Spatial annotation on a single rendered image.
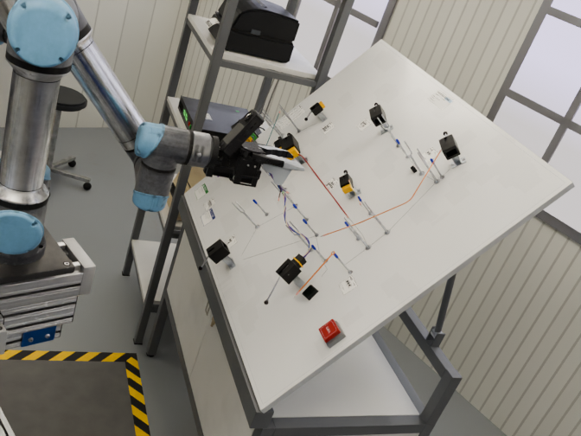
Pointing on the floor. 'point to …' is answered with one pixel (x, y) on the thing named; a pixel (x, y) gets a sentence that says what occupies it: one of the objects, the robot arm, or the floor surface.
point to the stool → (73, 102)
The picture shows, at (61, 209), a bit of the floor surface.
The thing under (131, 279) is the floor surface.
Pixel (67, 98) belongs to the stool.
